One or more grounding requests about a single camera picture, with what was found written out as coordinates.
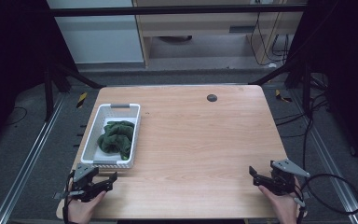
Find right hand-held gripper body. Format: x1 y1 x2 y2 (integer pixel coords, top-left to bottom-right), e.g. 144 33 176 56
268 159 311 208

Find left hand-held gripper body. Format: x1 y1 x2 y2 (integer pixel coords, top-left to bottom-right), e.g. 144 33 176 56
52 162 107 203

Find green cloth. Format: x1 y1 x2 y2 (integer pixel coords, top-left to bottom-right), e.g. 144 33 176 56
96 119 136 161

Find white plastic basket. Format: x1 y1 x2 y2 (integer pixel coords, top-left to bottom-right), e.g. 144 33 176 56
80 103 142 170

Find person's right hand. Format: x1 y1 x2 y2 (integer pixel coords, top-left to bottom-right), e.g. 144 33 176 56
257 185 303 224

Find person's left hand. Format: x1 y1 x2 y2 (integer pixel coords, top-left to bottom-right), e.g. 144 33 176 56
67 189 107 224

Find yellow black tape marker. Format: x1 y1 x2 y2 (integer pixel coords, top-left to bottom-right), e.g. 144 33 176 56
76 91 89 109
274 89 294 104

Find black metal stand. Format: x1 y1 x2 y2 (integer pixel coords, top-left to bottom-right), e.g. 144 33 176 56
247 58 313 117
42 60 107 123

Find dark curtain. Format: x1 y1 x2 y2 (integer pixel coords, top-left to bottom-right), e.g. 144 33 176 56
283 0 358 175
0 0 78 157

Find white cabinet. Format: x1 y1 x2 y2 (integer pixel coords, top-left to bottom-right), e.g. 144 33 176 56
46 0 145 65

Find light wooden desk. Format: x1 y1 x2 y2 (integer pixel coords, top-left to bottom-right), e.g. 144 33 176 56
131 0 307 68

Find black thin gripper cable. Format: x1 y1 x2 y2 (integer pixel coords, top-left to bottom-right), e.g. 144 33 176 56
62 170 76 224

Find aluminium floor rail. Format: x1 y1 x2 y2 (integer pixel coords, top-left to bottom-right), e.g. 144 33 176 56
288 89 358 224
0 92 67 224

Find black looped gripper cable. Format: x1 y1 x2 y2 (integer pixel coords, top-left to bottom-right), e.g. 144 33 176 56
296 173 358 224

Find black floor cables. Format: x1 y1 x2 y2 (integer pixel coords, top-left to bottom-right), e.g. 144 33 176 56
273 74 335 172

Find black thin floor cable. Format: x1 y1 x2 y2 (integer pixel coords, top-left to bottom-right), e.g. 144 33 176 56
5 105 29 127

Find black hanging desk cables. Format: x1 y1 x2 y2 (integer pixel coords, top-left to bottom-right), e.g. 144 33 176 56
249 11 291 67

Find black horizontal frame bar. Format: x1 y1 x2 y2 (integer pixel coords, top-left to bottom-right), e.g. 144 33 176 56
48 4 310 18

